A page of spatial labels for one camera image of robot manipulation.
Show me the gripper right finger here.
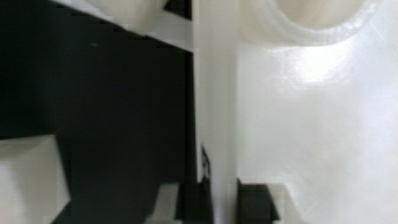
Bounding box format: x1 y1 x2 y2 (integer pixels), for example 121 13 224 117
236 179 309 224

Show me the white obstacle fence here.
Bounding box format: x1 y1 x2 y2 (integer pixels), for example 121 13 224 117
0 135 69 224

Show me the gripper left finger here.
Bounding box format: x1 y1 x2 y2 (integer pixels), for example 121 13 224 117
144 183 204 224

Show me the white square tabletop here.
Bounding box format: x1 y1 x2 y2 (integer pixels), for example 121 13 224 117
55 0 398 224

